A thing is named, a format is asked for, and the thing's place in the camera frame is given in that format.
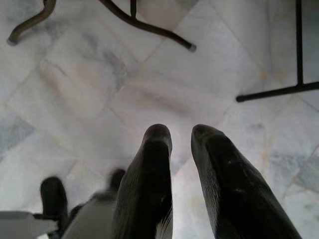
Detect marble-pattern folding table, bronze legs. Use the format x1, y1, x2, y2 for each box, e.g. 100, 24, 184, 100
7, 0, 197, 52

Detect marble-pattern folding table, black legs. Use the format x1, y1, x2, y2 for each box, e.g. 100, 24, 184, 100
236, 0, 319, 103

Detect grey black robot left leg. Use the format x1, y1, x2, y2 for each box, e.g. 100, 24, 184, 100
0, 176, 69, 239

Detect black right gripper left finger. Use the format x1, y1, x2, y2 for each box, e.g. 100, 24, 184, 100
112, 123, 174, 239

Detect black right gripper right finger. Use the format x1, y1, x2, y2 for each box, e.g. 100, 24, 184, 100
191, 124, 304, 239

